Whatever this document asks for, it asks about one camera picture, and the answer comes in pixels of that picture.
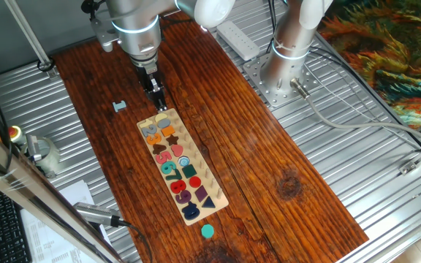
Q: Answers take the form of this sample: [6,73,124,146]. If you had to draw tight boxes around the red number eight piece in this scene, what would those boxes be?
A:
[170,179,187,194]

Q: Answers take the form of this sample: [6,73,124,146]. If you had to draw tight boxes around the dark brown wooden plank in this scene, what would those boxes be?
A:
[51,12,371,263]

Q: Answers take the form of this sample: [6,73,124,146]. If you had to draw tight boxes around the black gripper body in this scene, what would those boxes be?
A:
[137,64,166,99]

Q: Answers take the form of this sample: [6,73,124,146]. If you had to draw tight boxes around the colourful painted cloth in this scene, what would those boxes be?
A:
[316,0,421,129]

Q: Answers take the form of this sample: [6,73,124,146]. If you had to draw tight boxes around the thick grey robot cable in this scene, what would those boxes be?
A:
[289,77,421,147]

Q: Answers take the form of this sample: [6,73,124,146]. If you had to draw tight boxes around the pink number five piece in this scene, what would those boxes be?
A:
[155,150,172,165]

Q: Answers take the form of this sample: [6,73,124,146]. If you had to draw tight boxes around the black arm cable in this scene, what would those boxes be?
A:
[268,0,278,54]

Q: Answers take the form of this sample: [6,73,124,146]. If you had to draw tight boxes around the printed paper sheet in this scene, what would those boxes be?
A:
[20,179,113,263]

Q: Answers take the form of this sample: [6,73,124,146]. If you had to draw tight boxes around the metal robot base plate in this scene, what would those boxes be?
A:
[242,54,323,108]

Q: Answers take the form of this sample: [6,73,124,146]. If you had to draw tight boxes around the purple rhombus piece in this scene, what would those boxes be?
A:
[194,185,209,202]

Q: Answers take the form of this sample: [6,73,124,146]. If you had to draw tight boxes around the black camera cable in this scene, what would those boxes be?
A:
[117,218,153,263]

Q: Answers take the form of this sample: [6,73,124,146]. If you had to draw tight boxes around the wooden shape puzzle board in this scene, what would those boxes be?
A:
[136,107,230,226]

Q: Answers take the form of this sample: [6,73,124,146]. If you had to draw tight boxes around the purple number nine piece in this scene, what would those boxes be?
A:
[175,189,193,205]

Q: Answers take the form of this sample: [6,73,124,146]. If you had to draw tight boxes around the dark green number seven piece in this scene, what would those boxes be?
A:
[164,169,183,182]

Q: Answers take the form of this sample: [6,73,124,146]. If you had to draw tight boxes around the dark green square piece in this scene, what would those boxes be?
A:
[181,164,198,179]

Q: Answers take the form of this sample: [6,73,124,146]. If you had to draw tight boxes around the grey-blue number two piece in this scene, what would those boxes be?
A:
[141,123,157,138]

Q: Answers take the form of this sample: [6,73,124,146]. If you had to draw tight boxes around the white power strip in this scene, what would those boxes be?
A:
[216,20,261,61]

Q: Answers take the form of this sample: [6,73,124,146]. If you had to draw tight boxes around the red emergency stop button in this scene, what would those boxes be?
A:
[8,126,27,147]

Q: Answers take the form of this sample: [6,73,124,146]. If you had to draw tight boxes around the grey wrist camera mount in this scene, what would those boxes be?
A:
[89,16,121,53]

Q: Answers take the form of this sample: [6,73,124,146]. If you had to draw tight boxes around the large aluminium frame beam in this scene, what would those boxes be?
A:
[0,105,126,263]

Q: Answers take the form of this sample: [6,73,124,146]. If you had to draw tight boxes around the silver camera on stand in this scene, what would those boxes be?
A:
[73,202,124,228]

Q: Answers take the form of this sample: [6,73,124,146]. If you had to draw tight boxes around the teal number six piece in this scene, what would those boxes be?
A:
[160,160,177,175]

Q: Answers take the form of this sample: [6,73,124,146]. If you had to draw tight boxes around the orange number three piece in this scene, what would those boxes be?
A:
[145,131,162,145]

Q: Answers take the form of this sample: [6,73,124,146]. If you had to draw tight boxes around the navy triangle piece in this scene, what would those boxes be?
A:
[200,196,216,210]

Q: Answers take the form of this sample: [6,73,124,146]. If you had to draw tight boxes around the teal octagon puzzle piece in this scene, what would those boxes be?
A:
[200,224,216,240]

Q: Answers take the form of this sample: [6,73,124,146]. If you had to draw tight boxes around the navy number ten piece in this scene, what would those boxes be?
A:
[181,202,200,221]

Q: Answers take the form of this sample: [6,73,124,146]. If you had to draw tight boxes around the grey metal clamp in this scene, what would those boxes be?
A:
[26,134,43,161]

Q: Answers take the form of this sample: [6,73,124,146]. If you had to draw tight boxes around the aluminium frame post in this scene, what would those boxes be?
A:
[4,0,60,80]

